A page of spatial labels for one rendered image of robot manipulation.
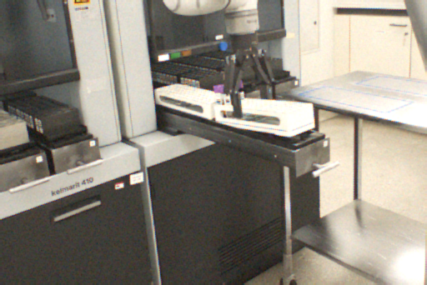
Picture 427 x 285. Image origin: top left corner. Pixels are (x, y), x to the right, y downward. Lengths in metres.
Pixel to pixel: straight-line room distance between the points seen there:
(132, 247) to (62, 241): 0.24
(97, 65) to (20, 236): 0.52
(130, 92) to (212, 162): 0.38
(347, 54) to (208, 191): 2.49
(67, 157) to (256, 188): 0.78
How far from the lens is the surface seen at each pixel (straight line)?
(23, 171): 1.43
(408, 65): 3.78
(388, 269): 1.77
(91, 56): 1.54
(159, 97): 1.71
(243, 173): 1.87
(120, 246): 1.64
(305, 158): 1.28
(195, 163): 1.71
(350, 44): 4.03
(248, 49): 1.39
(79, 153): 1.48
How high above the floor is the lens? 1.26
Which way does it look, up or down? 17 degrees down
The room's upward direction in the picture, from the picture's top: 4 degrees counter-clockwise
